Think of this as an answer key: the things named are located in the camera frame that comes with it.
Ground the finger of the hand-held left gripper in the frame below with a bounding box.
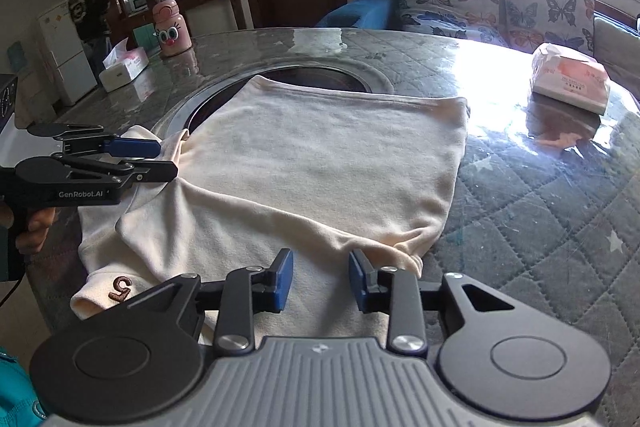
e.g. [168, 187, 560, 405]
[52, 124, 162, 160]
[52, 151, 180, 185]

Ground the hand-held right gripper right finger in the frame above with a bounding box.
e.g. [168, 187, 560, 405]
[348, 248, 516, 356]

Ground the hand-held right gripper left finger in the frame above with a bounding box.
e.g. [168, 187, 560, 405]
[120, 248, 295, 355]

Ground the cream shirt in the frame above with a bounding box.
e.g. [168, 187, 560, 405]
[70, 74, 473, 343]

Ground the person's left hand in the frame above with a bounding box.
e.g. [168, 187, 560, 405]
[15, 207, 54, 254]

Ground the white tissue box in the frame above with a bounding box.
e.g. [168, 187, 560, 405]
[98, 39, 150, 94]

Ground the black device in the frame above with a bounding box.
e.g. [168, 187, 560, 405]
[0, 74, 21, 128]

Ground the teal box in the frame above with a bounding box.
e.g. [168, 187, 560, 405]
[131, 24, 162, 54]

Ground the white refrigerator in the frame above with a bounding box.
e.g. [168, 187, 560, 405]
[36, 1, 99, 106]

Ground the pink cartoon bottle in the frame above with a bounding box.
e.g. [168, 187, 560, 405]
[151, 0, 191, 56]

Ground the dark wooden sideboard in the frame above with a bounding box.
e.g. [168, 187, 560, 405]
[167, 0, 247, 35]

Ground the person's teal clothing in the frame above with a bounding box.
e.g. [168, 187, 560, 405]
[0, 346, 47, 427]

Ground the blue sofa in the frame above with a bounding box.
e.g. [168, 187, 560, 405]
[315, 0, 640, 80]

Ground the butterfly print cushion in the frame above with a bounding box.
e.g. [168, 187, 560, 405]
[399, 0, 505, 46]
[501, 0, 597, 54]

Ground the pink tissue packet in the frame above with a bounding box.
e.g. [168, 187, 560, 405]
[529, 42, 612, 116]

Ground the grey cushion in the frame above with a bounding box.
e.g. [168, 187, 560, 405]
[591, 14, 640, 80]

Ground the black cable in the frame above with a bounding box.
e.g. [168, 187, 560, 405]
[0, 264, 27, 305]

